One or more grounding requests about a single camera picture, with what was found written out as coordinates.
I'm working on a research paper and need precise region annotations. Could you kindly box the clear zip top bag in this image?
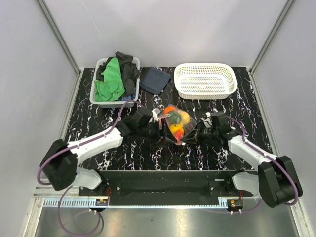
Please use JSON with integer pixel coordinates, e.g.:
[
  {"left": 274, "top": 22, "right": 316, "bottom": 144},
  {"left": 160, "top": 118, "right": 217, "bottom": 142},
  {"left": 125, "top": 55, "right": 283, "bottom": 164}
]
[{"left": 158, "top": 105, "right": 197, "bottom": 145}]

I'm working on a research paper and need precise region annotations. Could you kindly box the white slotted cable duct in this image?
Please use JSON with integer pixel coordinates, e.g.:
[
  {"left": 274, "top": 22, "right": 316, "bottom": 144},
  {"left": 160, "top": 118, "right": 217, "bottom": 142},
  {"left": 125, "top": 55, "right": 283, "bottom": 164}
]
[{"left": 43, "top": 198, "right": 230, "bottom": 209}]

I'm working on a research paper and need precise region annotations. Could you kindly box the purple cable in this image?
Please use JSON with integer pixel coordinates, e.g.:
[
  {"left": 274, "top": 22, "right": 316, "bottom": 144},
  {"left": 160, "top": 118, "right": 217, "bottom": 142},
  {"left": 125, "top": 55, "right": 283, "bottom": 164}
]
[
  {"left": 37, "top": 100, "right": 144, "bottom": 235},
  {"left": 197, "top": 116, "right": 299, "bottom": 215}
]

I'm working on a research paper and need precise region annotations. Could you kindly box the folded dark blue cloth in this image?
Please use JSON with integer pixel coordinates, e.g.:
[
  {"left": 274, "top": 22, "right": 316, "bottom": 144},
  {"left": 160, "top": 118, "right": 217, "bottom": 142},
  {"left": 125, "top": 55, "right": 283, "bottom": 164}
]
[{"left": 140, "top": 67, "right": 171, "bottom": 95}]

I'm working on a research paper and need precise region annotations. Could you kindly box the orange fake fruit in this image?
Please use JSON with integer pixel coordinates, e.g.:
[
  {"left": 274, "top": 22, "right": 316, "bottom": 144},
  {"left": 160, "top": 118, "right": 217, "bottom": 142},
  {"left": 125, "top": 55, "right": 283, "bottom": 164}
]
[{"left": 163, "top": 106, "right": 176, "bottom": 117}]

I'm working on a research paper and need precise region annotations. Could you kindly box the red fake fruit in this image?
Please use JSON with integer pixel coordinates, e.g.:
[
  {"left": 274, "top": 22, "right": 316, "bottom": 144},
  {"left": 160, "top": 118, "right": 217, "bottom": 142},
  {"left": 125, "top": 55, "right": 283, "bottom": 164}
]
[{"left": 173, "top": 129, "right": 185, "bottom": 141}]

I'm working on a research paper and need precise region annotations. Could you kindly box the green cloth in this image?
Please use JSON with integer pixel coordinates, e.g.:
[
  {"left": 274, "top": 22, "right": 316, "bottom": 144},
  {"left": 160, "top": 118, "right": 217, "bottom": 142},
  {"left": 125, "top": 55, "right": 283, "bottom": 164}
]
[{"left": 94, "top": 57, "right": 125, "bottom": 102}]

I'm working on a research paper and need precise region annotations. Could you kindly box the dark green fake vegetable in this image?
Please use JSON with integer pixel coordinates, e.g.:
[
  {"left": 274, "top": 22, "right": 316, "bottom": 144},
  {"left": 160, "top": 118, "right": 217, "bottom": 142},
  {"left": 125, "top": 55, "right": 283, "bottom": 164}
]
[{"left": 166, "top": 110, "right": 182, "bottom": 124}]

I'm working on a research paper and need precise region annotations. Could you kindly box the black cloth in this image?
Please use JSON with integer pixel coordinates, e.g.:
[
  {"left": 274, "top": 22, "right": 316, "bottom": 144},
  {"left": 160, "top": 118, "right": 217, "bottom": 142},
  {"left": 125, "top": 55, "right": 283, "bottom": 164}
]
[{"left": 95, "top": 51, "right": 140, "bottom": 96}]

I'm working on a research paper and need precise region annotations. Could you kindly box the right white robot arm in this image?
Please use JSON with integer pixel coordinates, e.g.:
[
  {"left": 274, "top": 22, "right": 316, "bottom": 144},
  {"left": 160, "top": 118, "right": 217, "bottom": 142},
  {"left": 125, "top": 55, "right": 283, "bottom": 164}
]
[{"left": 181, "top": 112, "right": 303, "bottom": 208}]

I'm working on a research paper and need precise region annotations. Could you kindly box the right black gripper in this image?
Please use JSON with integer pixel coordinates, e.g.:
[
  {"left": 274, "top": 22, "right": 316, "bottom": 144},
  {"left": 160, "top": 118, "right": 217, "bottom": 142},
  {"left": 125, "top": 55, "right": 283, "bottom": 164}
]
[{"left": 180, "top": 121, "right": 219, "bottom": 148}]

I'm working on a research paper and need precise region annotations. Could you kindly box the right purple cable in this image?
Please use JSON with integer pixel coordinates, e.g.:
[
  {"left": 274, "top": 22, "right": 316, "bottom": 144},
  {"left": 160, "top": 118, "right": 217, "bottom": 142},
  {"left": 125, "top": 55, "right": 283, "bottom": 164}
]
[{"left": 197, "top": 116, "right": 299, "bottom": 215}]

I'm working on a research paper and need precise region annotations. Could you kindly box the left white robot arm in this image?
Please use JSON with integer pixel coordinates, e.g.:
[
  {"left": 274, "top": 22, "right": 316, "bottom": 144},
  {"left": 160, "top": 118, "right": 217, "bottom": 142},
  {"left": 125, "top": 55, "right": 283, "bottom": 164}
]
[{"left": 39, "top": 107, "right": 176, "bottom": 196}]

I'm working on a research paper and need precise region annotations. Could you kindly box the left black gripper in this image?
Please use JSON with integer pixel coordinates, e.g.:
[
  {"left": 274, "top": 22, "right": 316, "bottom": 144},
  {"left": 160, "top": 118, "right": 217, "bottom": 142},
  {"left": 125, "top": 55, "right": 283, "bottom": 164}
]
[{"left": 138, "top": 118, "right": 177, "bottom": 148}]

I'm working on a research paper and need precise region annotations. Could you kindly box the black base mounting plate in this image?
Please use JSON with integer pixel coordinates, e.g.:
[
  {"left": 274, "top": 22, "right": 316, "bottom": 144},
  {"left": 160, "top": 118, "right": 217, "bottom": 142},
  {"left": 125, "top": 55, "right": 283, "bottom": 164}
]
[{"left": 79, "top": 170, "right": 253, "bottom": 208}]

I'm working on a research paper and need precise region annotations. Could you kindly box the blue checkered cloth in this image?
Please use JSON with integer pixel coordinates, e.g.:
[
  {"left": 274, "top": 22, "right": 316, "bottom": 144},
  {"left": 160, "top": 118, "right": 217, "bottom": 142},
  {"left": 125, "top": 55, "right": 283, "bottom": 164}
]
[{"left": 118, "top": 93, "right": 136, "bottom": 101}]

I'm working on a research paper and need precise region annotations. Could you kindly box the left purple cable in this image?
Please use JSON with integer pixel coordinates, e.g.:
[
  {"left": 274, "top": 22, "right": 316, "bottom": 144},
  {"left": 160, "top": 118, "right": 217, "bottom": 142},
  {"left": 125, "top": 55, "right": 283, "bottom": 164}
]
[{"left": 37, "top": 100, "right": 144, "bottom": 235}]

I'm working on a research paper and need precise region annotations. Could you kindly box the white perforated basket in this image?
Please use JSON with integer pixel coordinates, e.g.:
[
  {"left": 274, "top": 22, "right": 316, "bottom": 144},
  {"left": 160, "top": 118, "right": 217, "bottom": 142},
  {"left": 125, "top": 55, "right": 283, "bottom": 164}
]
[{"left": 174, "top": 63, "right": 237, "bottom": 100}]

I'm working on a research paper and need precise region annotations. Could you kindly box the yellow fake fruit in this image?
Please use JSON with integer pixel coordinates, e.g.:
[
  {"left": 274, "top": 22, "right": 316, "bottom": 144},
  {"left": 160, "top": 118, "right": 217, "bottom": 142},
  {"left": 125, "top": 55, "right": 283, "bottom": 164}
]
[{"left": 178, "top": 110, "right": 191, "bottom": 125}]

